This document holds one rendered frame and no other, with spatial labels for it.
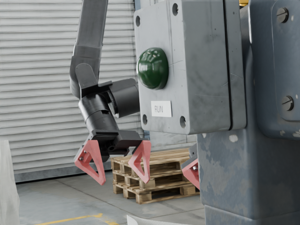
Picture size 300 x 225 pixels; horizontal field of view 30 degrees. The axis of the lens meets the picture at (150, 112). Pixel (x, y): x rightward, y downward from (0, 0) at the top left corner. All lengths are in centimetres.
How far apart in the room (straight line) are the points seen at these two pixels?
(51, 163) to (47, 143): 29
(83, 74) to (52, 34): 706
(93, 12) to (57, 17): 699
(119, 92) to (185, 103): 77
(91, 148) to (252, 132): 65
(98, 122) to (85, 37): 20
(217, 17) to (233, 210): 14
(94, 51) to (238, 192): 80
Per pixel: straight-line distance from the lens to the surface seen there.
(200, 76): 36
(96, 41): 118
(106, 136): 105
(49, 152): 814
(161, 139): 884
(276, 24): 36
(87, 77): 112
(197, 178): 67
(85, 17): 122
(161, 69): 37
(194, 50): 36
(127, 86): 114
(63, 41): 821
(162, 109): 39
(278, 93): 36
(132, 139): 107
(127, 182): 634
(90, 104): 111
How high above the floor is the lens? 128
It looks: 3 degrees down
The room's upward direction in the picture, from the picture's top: 4 degrees counter-clockwise
